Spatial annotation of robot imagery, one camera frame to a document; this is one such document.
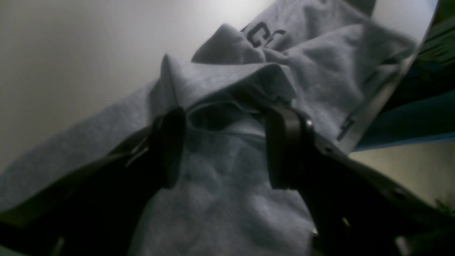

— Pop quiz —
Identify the grey T-shirt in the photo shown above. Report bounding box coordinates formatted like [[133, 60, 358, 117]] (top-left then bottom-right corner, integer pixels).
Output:
[[1, 0, 419, 256]]

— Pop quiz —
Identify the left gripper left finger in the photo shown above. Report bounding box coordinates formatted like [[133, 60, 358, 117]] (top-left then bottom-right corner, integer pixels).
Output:
[[1, 107, 186, 256]]

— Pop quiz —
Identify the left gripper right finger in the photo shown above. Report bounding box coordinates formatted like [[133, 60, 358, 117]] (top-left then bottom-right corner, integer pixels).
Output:
[[266, 106, 454, 256]]

